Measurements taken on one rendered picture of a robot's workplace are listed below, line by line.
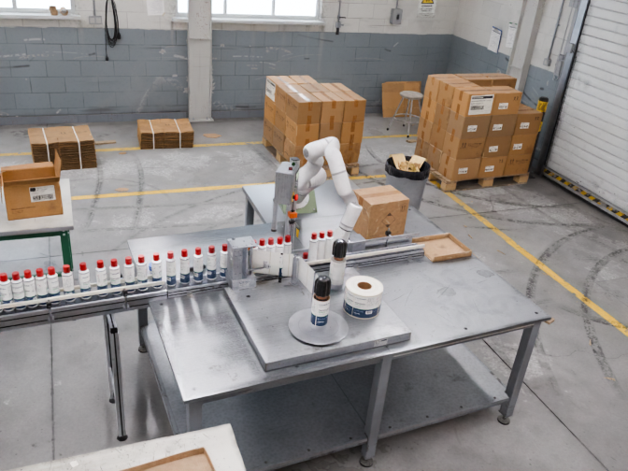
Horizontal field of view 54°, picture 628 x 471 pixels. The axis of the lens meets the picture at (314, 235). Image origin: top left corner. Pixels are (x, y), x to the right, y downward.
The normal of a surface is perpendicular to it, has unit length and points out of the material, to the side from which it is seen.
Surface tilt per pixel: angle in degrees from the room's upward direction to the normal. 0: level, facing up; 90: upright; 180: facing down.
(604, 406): 0
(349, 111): 90
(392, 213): 90
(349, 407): 0
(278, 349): 0
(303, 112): 90
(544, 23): 90
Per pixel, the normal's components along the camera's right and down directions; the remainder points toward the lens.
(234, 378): 0.08, -0.88
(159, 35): 0.36, 0.47
